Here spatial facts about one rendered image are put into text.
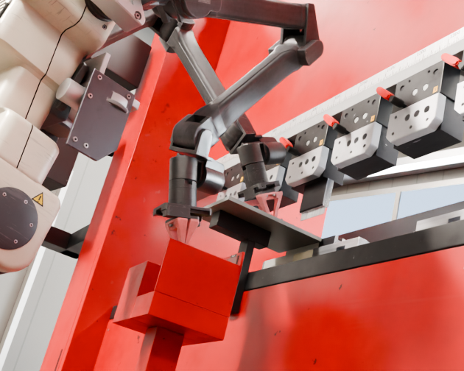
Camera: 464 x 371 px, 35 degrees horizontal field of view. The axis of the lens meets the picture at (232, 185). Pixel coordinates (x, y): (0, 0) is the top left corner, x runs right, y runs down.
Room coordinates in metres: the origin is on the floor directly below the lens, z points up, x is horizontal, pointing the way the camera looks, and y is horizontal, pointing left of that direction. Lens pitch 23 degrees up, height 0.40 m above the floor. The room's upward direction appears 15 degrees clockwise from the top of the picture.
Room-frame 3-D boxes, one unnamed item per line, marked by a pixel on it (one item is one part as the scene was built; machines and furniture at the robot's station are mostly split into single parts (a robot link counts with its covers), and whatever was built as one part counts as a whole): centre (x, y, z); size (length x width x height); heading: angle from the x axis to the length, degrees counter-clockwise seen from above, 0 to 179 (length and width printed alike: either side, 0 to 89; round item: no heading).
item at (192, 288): (1.43, 0.05, 0.75); 0.20 x 0.16 x 0.18; 23
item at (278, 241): (1.64, -0.08, 1.00); 0.26 x 0.18 x 0.01; 115
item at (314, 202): (1.70, -0.22, 1.13); 0.10 x 0.02 x 0.10; 25
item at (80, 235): (2.76, 0.58, 1.18); 0.40 x 0.24 x 0.07; 25
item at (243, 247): (1.62, -0.05, 0.88); 0.14 x 0.04 x 0.22; 115
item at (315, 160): (1.72, -0.20, 1.26); 0.15 x 0.09 x 0.17; 25
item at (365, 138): (1.54, -0.29, 1.26); 0.15 x 0.09 x 0.17; 25
